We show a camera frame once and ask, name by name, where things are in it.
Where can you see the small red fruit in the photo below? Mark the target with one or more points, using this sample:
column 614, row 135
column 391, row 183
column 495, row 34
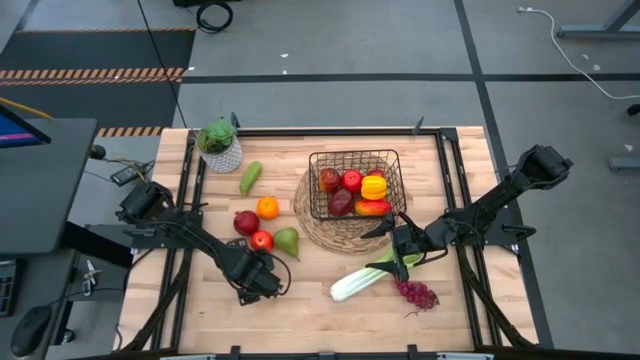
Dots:
column 376, row 173

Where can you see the pale green celery bunch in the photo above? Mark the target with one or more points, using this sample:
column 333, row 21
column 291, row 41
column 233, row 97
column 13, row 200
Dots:
column 355, row 285

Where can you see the red pomegranate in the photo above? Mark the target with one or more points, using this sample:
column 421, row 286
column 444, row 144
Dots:
column 246, row 223

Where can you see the black round knob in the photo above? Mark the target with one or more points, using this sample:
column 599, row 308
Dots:
column 97, row 152

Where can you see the grey metal foot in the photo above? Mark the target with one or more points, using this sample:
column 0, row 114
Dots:
column 625, row 164

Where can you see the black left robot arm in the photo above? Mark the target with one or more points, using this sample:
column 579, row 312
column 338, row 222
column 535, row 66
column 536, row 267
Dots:
column 145, row 200

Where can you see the orange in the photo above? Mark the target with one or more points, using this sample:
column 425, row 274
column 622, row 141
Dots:
column 268, row 208

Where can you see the black chair caster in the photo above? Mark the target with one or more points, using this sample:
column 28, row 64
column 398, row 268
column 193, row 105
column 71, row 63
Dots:
column 635, row 109

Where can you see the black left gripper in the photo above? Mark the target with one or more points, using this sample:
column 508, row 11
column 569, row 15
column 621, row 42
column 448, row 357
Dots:
column 252, row 275

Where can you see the grey desk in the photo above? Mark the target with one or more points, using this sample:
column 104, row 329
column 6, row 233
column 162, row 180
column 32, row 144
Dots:
column 35, row 280

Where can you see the potted plant in patterned pot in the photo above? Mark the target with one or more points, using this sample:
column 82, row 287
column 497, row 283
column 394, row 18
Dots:
column 222, row 157

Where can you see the black computer mouse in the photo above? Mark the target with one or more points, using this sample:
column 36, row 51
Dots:
column 30, row 330

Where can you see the round woven placemat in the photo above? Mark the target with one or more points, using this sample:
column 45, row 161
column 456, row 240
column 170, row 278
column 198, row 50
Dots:
column 335, row 240

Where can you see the black keyboard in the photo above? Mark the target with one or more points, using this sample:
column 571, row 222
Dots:
column 7, row 295

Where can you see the monitor with blue screen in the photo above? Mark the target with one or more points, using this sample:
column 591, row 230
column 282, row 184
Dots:
column 15, row 135

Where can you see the yellow bell pepper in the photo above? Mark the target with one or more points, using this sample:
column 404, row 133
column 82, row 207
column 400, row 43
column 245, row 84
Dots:
column 374, row 187

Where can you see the green pear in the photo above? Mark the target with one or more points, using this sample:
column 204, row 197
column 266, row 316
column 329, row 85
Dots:
column 286, row 241

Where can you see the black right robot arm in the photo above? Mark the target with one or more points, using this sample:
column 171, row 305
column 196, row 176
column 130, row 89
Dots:
column 500, row 197

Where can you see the grey metal desk leg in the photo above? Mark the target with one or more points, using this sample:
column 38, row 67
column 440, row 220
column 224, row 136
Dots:
column 595, row 32

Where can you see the silver light bar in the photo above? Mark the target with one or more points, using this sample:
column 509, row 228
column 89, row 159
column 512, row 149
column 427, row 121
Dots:
column 190, row 357
column 465, row 356

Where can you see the green cucumber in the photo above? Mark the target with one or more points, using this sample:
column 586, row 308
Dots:
column 250, row 178

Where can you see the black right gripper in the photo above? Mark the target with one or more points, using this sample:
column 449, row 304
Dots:
column 415, row 240

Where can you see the black table edge clamp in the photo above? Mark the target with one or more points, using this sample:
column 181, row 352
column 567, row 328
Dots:
column 234, row 353
column 413, row 352

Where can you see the black floor mat striped edge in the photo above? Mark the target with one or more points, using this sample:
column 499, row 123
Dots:
column 100, row 50

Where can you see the black power adapter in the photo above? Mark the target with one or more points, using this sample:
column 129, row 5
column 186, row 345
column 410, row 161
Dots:
column 126, row 174

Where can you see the red yellow apple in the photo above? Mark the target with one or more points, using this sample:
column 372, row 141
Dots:
column 330, row 180

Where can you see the purple grape bunch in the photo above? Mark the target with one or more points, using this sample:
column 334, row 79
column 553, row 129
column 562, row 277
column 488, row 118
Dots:
column 417, row 295

